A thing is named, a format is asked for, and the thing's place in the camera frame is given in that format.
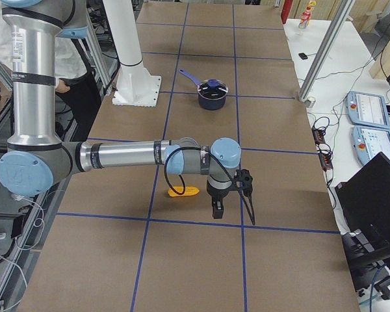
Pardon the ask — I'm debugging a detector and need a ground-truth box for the small metal cup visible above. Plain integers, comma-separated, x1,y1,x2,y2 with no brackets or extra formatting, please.
305,96,316,108

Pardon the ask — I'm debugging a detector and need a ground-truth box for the black power strip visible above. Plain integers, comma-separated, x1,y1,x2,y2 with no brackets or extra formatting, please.
311,127,333,172

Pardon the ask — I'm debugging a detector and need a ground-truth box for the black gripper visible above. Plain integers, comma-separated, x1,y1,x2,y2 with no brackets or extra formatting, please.
207,180,231,219

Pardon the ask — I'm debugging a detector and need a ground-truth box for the person in white shirt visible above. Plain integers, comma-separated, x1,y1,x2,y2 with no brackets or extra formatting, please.
0,2,101,141

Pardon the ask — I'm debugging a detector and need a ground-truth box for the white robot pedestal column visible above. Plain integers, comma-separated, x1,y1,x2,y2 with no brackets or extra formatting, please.
103,0,142,66

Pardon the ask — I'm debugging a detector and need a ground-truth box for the near blue teach pendant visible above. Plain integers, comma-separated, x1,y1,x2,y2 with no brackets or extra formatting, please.
352,125,390,165

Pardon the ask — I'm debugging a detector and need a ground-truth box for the aluminium frame post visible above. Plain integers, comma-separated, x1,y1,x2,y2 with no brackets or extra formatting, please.
298,0,355,103

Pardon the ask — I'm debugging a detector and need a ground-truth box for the blue teach pendant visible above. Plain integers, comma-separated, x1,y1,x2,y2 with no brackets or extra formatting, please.
352,125,390,165
344,91,390,129

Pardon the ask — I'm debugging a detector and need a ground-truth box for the dark blue saucepan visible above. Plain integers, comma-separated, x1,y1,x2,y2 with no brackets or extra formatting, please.
178,68,228,111

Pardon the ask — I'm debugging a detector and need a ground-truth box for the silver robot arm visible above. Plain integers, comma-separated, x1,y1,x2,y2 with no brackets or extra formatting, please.
0,1,243,218

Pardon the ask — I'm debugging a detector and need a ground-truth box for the red yellow drink bottle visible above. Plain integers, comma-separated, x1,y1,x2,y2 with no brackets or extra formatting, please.
298,1,317,30

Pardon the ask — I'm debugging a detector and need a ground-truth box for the glass pot lid blue knob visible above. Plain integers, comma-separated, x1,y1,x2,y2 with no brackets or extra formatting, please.
197,79,228,93

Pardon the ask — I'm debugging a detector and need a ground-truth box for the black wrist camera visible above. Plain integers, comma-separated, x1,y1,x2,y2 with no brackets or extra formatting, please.
234,169,253,198

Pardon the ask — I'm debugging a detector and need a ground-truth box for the yellow corn cob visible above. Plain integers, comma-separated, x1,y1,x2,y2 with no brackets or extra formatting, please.
168,186,200,198

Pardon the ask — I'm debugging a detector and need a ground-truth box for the black laptop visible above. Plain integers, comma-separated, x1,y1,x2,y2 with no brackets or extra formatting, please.
334,151,390,238

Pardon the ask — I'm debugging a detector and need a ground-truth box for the far blue teach pendant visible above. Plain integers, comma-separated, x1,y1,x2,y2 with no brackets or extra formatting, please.
344,91,390,129

